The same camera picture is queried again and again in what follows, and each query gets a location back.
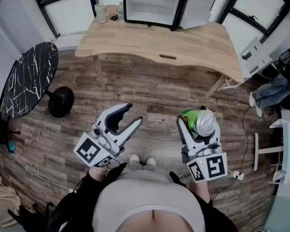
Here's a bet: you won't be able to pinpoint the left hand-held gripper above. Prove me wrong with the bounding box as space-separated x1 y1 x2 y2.
73 102 143 168

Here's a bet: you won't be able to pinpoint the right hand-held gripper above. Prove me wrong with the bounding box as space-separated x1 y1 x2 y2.
176 116 228 183

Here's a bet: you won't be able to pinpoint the green drink can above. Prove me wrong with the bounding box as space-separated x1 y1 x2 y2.
179 109 218 138

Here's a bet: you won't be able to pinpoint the black mini fridge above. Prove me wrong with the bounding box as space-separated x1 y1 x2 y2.
122 0 221 31

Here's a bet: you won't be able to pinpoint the person's left forearm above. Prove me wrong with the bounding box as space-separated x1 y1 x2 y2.
87 164 112 186

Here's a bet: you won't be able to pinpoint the person's right forearm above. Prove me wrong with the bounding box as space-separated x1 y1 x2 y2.
188 177 212 203

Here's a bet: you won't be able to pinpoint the person's beige trousers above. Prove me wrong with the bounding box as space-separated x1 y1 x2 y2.
120 160 174 178

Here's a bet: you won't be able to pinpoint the person's torso in beige top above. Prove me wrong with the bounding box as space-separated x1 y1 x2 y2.
91 170 206 232

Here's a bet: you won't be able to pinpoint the light wooden table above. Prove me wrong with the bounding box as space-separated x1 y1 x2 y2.
74 5 245 103

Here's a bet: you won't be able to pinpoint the person's black jacket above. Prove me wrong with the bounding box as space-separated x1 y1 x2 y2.
47 163 237 232

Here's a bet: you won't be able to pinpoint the white grey metal device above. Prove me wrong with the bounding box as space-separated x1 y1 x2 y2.
239 36 280 78

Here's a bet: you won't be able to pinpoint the black marble round table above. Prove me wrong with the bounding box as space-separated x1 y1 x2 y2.
1 42 75 119

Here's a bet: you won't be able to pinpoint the clear plastic water bottle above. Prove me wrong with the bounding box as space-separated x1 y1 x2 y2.
117 1 125 21

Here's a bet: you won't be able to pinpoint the black metal stand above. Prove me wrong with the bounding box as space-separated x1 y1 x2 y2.
0 106 21 147

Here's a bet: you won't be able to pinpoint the black framed window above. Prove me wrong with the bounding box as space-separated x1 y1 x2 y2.
217 0 290 37
29 0 97 39

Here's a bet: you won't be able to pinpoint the black chair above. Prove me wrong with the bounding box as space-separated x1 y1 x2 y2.
7 202 54 232

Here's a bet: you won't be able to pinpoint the beige fabric bag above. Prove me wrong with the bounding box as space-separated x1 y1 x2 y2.
0 174 21 228

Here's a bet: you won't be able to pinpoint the black floor cable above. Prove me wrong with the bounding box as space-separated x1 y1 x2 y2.
211 106 254 202

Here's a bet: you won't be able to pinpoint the long white floor cable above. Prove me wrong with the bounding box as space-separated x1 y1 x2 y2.
13 151 77 193

